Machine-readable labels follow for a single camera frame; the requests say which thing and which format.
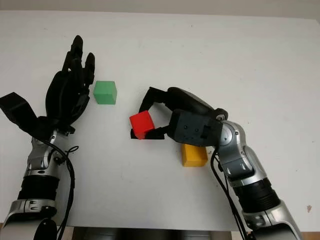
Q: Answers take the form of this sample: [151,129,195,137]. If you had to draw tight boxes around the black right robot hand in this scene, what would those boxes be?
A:
[138,86,218,139]

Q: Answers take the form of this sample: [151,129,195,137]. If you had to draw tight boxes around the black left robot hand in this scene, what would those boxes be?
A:
[44,35,96,136]

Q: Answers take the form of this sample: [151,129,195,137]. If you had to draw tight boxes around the green cube block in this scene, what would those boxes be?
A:
[93,80,118,105]

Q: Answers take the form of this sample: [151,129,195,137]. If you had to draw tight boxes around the red cube block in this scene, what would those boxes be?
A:
[129,110,156,140]

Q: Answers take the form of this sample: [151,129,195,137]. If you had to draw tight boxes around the yellow cube block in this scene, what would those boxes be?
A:
[181,143,209,168]

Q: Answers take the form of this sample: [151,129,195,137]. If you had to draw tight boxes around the black tape strip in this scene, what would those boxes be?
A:
[129,128,166,141]

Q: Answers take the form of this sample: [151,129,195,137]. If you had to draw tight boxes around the dark robot torso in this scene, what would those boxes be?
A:
[72,226,233,240]

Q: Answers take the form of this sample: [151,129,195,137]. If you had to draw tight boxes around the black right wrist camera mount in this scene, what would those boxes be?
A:
[167,109,223,147]

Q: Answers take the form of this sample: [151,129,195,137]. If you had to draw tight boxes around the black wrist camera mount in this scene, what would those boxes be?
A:
[167,109,223,147]
[0,91,55,143]

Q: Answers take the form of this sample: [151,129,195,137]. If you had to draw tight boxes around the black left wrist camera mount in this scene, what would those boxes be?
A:
[0,91,55,143]

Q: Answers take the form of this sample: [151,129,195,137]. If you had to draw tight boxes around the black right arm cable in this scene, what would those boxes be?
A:
[209,147,253,240]

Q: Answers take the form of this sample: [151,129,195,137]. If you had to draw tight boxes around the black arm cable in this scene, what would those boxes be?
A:
[42,139,80,240]
[209,147,253,240]

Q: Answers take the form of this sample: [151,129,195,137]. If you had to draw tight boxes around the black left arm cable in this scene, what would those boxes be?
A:
[42,139,80,240]

